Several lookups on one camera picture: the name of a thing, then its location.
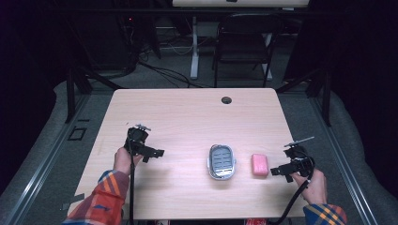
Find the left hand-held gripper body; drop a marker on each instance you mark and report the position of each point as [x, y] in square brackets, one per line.
[137, 137]

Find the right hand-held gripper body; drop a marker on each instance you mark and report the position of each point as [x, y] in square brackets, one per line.
[299, 159]

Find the pink soap bar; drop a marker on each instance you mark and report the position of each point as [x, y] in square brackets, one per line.
[260, 164]

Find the person's left hand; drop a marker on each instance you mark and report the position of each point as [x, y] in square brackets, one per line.
[122, 161]

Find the person's right hand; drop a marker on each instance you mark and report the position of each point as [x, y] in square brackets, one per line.
[314, 189]

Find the grey soap dish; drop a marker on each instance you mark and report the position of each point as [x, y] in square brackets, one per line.
[221, 162]

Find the black metal stand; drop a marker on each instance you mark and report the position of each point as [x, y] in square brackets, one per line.
[326, 97]
[71, 93]

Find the white background desk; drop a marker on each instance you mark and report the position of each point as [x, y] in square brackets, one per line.
[195, 47]

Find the black folding chair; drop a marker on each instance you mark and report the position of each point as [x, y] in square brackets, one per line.
[247, 37]

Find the aluminium floor rail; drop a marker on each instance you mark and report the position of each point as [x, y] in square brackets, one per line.
[47, 162]
[344, 162]

